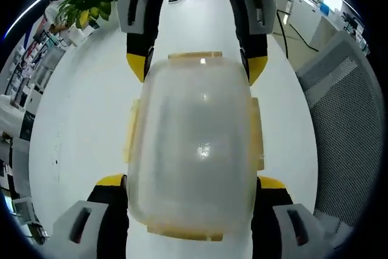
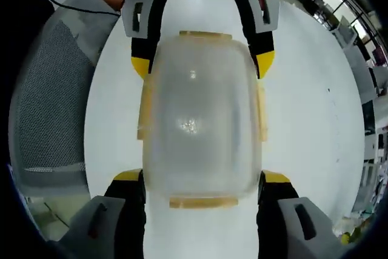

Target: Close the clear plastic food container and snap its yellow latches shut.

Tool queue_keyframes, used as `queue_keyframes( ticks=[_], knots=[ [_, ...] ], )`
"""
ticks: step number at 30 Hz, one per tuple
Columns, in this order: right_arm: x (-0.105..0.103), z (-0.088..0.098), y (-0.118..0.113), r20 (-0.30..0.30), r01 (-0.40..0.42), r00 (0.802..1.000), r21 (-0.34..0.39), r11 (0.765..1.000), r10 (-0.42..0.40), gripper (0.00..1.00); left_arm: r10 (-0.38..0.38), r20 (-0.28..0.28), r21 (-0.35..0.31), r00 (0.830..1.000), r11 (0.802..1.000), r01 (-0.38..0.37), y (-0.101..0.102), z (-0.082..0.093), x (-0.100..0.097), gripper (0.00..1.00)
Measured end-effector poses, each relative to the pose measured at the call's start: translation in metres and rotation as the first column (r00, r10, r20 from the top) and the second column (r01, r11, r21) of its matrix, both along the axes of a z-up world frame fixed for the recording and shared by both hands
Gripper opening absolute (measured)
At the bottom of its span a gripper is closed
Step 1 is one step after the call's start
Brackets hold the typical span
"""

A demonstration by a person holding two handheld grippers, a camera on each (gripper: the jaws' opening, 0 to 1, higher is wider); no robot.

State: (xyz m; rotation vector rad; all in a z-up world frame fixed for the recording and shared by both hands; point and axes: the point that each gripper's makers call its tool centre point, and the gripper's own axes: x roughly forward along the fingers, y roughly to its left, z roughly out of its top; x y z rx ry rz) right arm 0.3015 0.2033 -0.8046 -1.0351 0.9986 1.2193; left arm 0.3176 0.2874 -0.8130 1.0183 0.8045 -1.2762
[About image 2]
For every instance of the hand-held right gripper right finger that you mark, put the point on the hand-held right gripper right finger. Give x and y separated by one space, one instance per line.
269 219

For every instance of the grey mesh office chair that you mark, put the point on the grey mesh office chair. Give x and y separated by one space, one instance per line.
51 104

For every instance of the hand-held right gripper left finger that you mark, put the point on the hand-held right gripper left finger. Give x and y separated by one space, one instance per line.
127 219

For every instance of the clear plastic box yellow buckles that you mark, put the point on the clear plastic box yellow buckles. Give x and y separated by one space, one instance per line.
200 113

